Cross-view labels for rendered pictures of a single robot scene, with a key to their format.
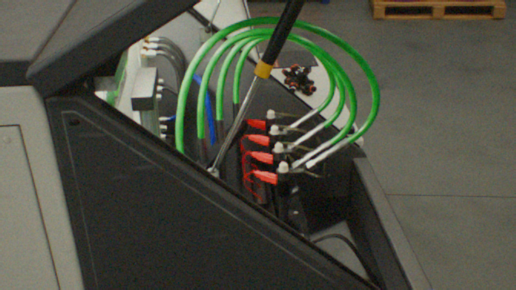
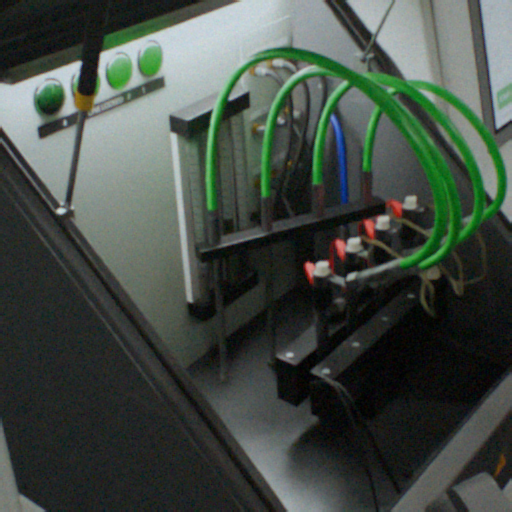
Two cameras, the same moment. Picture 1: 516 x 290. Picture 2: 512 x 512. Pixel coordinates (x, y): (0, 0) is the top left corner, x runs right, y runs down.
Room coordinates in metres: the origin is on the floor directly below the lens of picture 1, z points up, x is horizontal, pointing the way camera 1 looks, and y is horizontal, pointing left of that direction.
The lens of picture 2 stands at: (0.16, -0.71, 1.77)
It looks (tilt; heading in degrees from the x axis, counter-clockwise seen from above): 31 degrees down; 44
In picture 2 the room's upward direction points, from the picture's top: 3 degrees counter-clockwise
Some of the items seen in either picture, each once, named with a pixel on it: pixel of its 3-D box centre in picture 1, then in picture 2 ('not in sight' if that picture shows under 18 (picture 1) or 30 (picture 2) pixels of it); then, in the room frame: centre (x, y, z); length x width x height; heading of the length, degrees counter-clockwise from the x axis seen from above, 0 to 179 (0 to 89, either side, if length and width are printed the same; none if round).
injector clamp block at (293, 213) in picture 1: (277, 219); (365, 351); (1.10, -0.05, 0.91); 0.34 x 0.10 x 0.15; 4
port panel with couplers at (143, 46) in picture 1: (153, 87); (275, 119); (1.20, 0.23, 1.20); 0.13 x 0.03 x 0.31; 4
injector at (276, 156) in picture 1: (283, 190); (358, 309); (1.06, -0.06, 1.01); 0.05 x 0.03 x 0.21; 94
